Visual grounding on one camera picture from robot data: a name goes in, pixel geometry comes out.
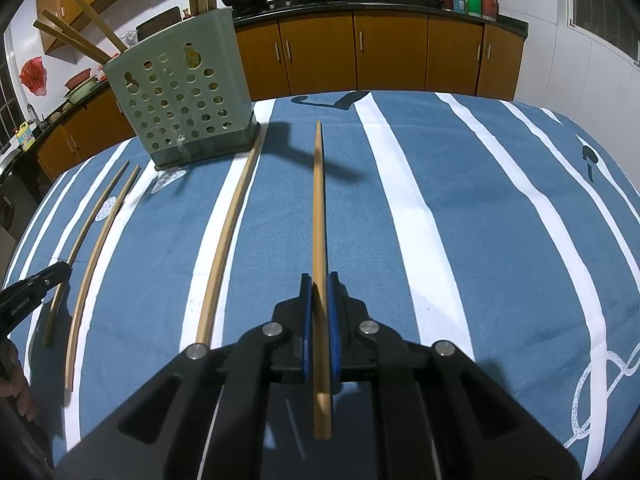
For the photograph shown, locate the person's left hand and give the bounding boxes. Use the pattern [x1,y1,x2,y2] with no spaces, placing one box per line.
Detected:
[0,344,40,422]

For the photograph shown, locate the black kitchen countertop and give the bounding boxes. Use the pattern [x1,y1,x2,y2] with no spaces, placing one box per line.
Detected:
[0,0,530,171]

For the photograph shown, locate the wooden lower kitchen cabinets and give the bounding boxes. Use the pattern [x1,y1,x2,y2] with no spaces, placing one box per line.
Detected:
[35,9,526,181]

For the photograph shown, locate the yellow detergent bottle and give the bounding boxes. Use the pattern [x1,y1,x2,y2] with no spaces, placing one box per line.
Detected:
[15,122,37,151]

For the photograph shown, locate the green basin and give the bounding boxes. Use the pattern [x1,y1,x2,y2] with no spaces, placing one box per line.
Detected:
[62,77,101,103]

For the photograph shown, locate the dark cutting board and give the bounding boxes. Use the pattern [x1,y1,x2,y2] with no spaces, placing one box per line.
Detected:
[136,6,182,43]

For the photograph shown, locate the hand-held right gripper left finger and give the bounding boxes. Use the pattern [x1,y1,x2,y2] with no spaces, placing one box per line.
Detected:
[52,274,314,480]

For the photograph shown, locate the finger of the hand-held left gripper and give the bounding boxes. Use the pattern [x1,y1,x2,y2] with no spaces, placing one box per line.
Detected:
[25,260,73,295]

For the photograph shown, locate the blue white striped tablecloth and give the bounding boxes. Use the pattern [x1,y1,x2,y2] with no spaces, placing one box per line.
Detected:
[0,89,640,480]

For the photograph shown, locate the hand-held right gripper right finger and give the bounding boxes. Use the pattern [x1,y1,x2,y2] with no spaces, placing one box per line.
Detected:
[327,271,583,480]

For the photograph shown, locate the green perforated utensil holder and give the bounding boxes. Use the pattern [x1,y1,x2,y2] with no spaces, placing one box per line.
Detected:
[102,7,261,170]

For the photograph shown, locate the gas stove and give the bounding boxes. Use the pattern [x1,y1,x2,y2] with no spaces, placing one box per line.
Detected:
[235,0,351,13]

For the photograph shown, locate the red hanging plastic bag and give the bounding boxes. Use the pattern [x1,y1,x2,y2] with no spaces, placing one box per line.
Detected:
[19,57,46,95]

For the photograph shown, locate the barred window with white frame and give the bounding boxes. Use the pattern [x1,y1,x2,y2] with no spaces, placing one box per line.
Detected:
[565,0,640,66]

